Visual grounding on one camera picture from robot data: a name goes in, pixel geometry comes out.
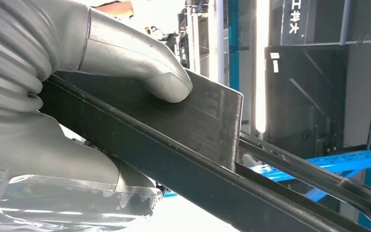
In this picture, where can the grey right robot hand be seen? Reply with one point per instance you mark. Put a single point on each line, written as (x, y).
(134, 54)

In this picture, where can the blue metal shelf rack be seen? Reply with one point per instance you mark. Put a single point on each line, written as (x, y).
(332, 160)

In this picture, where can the vertical white light strip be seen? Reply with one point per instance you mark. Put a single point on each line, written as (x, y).
(261, 64)

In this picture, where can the black metal cabinet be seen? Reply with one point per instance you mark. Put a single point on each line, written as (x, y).
(300, 96)

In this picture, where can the dark sign white characters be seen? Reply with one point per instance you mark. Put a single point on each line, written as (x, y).
(305, 19)

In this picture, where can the grey metal pole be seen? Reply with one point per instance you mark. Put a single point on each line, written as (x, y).
(345, 19)

